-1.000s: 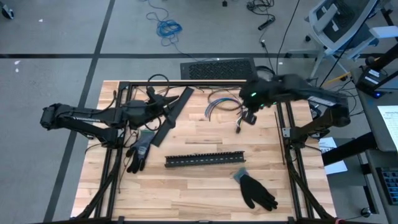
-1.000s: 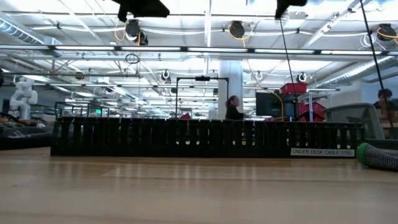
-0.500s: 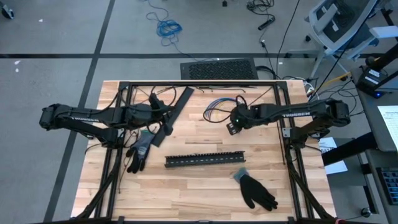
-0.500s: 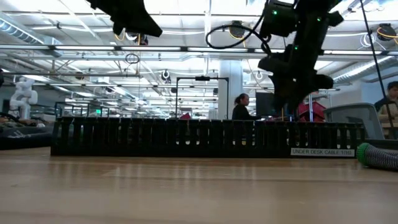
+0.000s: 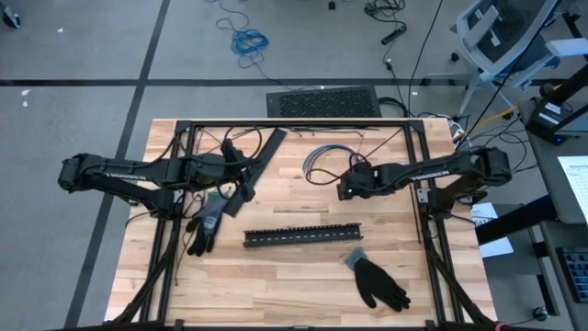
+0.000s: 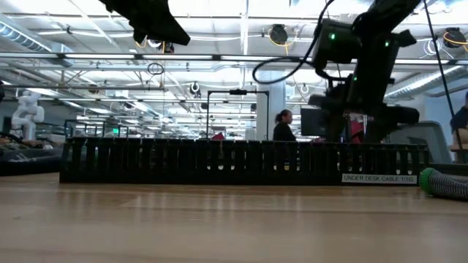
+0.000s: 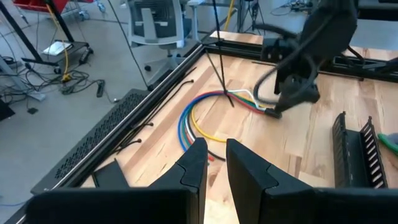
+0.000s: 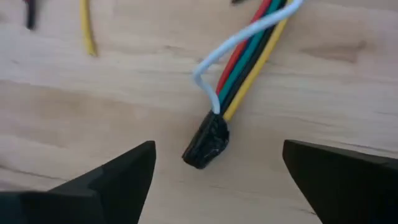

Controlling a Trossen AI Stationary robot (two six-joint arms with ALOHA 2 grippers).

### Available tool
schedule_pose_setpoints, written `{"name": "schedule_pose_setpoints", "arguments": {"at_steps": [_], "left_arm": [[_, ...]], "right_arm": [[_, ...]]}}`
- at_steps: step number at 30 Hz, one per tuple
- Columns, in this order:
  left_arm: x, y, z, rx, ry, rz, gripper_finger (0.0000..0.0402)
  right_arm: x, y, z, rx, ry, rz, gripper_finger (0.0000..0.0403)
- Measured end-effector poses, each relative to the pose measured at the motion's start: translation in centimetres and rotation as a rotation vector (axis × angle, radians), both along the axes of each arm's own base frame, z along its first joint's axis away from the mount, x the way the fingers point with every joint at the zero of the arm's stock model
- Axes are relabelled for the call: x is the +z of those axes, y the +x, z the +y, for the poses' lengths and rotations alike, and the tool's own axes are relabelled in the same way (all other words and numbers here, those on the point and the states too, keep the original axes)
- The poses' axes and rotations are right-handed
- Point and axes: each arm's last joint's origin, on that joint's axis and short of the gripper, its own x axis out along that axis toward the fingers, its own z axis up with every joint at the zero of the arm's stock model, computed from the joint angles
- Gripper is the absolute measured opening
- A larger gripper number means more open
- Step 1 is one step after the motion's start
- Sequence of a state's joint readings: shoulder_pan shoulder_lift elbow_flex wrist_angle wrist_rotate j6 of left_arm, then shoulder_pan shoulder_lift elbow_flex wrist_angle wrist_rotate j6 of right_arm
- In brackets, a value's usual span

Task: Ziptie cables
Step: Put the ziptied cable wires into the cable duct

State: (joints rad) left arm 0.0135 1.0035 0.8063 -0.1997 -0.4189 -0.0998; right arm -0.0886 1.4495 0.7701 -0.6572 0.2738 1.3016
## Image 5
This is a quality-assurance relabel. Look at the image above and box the blue floor cable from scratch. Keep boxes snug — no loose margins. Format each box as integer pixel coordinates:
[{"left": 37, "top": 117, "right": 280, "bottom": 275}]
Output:
[{"left": 204, "top": 0, "right": 287, "bottom": 86}]

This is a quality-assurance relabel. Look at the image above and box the bundle of coloured cables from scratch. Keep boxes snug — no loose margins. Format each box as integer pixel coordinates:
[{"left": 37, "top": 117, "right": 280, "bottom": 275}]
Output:
[
  {"left": 302, "top": 145, "right": 362, "bottom": 175},
  {"left": 304, "top": 155, "right": 355, "bottom": 186},
  {"left": 301, "top": 143, "right": 364, "bottom": 174}
]

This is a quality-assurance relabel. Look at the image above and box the black device box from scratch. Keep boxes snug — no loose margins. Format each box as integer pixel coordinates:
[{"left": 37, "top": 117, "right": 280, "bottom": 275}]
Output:
[{"left": 525, "top": 97, "right": 588, "bottom": 147}]

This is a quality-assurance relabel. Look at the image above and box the black desk beam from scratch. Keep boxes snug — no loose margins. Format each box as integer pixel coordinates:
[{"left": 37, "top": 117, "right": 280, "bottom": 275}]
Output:
[{"left": 474, "top": 195, "right": 560, "bottom": 246}]

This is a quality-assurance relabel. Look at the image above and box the black caster foot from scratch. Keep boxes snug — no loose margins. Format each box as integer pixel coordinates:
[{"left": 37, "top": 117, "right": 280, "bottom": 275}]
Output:
[{"left": 1, "top": 6, "right": 22, "bottom": 30}]

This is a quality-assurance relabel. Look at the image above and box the work glove with blue label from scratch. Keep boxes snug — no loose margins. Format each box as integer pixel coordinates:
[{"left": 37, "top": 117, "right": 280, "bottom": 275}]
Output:
[{"left": 186, "top": 191, "right": 231, "bottom": 257}]

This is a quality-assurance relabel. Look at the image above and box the black hanging cable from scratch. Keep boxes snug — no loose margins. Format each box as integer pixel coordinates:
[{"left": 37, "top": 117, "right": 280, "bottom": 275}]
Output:
[
  {"left": 464, "top": 0, "right": 561, "bottom": 138},
  {"left": 406, "top": 0, "right": 446, "bottom": 109}
]

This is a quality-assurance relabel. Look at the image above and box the black floor cable coil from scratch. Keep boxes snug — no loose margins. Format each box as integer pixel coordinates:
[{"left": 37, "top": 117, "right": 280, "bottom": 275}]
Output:
[{"left": 364, "top": 0, "right": 408, "bottom": 29}]

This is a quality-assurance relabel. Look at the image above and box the white printed sheet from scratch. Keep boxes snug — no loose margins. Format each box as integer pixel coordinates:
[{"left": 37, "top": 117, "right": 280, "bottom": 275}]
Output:
[{"left": 557, "top": 154, "right": 588, "bottom": 225}]

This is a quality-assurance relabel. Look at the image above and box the grey mesh office chair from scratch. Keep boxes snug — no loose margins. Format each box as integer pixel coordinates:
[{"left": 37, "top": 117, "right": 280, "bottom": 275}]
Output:
[{"left": 424, "top": 0, "right": 588, "bottom": 120}]

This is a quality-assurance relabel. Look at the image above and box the black power strip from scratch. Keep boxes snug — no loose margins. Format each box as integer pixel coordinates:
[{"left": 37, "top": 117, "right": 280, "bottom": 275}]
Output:
[{"left": 379, "top": 25, "right": 408, "bottom": 46}]

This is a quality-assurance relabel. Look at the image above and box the grey side desk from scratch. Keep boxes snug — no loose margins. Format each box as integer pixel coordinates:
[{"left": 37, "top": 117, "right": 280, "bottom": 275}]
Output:
[{"left": 518, "top": 96, "right": 588, "bottom": 331}]

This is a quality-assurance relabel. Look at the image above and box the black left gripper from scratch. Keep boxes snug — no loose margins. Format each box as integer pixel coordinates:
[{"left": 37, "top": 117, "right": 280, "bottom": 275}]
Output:
[{"left": 220, "top": 154, "right": 258, "bottom": 203}]

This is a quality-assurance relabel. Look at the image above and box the black slotted cable duct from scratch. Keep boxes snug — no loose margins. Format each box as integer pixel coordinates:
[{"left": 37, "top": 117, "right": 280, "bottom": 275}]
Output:
[{"left": 242, "top": 223, "right": 364, "bottom": 249}]

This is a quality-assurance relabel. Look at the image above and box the black keyboard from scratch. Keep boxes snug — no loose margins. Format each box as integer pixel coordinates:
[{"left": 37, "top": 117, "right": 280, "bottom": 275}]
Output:
[{"left": 554, "top": 246, "right": 588, "bottom": 304}]

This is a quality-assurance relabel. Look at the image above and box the yellow floor cable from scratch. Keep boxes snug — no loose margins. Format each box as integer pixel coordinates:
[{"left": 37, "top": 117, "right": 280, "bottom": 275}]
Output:
[{"left": 462, "top": 106, "right": 521, "bottom": 138}]

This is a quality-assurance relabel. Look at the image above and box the black duct cover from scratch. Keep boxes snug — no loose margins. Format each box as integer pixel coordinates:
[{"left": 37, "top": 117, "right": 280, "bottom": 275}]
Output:
[{"left": 223, "top": 127, "right": 288, "bottom": 218}]

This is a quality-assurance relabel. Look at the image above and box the white paper sheet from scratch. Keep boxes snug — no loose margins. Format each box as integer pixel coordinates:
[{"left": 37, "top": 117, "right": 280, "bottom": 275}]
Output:
[{"left": 469, "top": 201, "right": 515, "bottom": 259}]

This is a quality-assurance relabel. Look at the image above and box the black computer tower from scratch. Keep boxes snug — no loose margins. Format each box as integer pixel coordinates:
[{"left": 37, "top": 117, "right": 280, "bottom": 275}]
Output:
[{"left": 265, "top": 85, "right": 382, "bottom": 120}]

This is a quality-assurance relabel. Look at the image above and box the black stand post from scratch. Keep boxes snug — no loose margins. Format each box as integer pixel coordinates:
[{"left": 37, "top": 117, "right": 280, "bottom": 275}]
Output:
[{"left": 539, "top": 63, "right": 588, "bottom": 109}]

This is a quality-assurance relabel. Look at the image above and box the long black zip tie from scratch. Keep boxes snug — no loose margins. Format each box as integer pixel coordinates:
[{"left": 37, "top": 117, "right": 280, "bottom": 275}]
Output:
[
  {"left": 175, "top": 227, "right": 195, "bottom": 287},
  {"left": 288, "top": 126, "right": 382, "bottom": 138},
  {"left": 370, "top": 127, "right": 404, "bottom": 154}
]

